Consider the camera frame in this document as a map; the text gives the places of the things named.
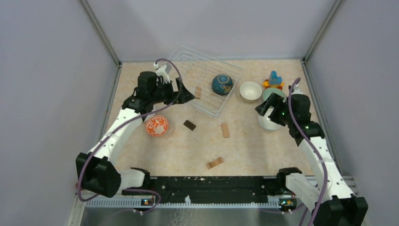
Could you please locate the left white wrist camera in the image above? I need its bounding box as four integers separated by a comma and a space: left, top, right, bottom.
153, 63, 172, 84

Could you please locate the light wooden block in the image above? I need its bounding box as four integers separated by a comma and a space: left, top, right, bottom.
221, 123, 230, 138

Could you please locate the dark brown block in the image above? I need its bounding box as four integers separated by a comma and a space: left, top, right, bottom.
184, 120, 197, 131

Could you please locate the light green ceramic bowl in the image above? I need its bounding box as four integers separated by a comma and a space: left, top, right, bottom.
262, 88, 286, 101

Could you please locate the orange patterned white bowl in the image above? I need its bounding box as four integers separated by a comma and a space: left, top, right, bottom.
145, 115, 169, 137

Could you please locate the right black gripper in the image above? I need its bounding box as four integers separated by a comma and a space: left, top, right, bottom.
255, 92, 295, 127

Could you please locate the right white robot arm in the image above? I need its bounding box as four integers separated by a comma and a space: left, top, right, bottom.
255, 94, 368, 226

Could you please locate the white wire dish rack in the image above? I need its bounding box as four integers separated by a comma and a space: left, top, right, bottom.
168, 46, 243, 118

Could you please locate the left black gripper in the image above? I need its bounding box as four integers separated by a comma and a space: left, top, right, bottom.
150, 77, 194, 105

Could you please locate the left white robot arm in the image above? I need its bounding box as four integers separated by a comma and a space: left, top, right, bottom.
76, 71, 194, 202

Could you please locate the dark teal patterned bowl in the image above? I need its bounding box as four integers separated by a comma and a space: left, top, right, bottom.
211, 74, 234, 96

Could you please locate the notched wooden block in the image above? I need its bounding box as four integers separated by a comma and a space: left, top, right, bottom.
206, 157, 224, 169

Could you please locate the wooden block in rack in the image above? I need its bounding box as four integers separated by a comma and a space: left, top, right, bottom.
195, 86, 202, 99

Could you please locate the white ceramic bowl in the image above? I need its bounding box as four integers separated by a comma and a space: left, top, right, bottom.
258, 107, 282, 131

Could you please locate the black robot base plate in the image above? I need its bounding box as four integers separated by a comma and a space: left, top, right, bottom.
121, 176, 295, 205

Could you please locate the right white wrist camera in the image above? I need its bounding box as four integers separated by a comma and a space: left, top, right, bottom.
291, 86, 303, 95

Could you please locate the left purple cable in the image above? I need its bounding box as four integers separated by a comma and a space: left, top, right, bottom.
77, 58, 184, 216

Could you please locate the beige ceramic bowl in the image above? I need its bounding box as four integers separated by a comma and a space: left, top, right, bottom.
239, 81, 263, 103

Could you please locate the blue yellow toy train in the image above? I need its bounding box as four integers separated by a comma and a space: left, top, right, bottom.
262, 71, 284, 90

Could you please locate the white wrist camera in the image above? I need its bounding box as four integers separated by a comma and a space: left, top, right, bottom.
153, 63, 172, 84
291, 86, 303, 95

